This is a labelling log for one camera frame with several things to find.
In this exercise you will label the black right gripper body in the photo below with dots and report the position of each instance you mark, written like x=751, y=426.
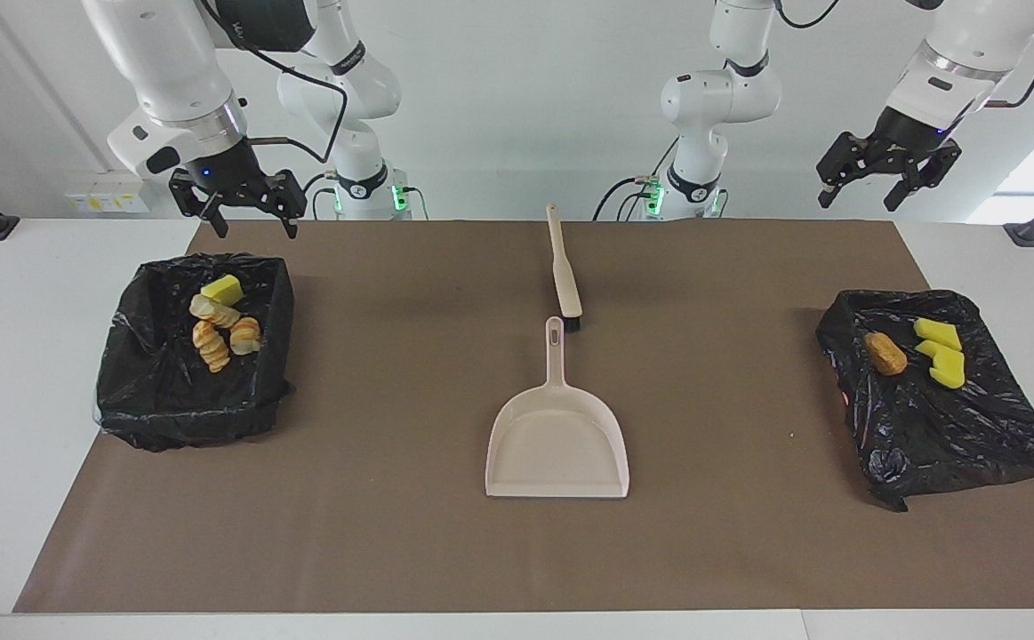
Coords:
x=228, y=176

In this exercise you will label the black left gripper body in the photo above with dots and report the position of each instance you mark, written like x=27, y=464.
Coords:
x=899, y=142

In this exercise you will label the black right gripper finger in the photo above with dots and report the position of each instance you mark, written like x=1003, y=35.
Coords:
x=214, y=220
x=290, y=220

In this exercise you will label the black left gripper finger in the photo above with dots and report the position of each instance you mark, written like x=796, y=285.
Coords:
x=901, y=194
x=828, y=191

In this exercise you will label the yellow sponge block green base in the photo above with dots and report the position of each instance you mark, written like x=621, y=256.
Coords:
x=221, y=288

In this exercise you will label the pale toy bread chunk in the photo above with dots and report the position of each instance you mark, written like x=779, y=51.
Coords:
x=214, y=311

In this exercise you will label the striped toy croissant piece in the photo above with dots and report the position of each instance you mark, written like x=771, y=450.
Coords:
x=245, y=336

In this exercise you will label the toy croissant piece pale end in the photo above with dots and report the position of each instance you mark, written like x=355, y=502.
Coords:
x=212, y=347

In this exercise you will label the yellow green sponge wedge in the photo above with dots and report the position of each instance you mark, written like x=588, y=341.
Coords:
x=937, y=332

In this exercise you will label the brown toy potato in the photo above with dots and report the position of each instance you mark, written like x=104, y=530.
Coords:
x=885, y=353

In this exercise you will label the yellow sponge piece notched edge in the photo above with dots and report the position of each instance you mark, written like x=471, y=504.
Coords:
x=948, y=366

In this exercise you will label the pink hand brush black bristles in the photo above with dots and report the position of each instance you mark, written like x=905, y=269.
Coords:
x=564, y=276

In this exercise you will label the pink plastic dustpan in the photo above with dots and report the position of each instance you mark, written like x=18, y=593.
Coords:
x=557, y=444

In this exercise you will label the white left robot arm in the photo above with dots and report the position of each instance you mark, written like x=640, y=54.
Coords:
x=712, y=98

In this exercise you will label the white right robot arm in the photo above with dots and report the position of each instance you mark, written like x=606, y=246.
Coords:
x=170, y=62

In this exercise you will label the open bin with black bag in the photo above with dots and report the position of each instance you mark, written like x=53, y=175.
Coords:
x=152, y=400

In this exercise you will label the pink bin under bag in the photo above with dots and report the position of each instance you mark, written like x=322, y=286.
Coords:
x=846, y=402

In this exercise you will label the crumpled black trash bag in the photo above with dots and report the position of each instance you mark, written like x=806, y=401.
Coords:
x=952, y=436

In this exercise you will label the brown table mat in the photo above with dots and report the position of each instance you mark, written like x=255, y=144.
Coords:
x=392, y=533

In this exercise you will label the white wall socket outlet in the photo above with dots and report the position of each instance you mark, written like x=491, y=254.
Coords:
x=99, y=200

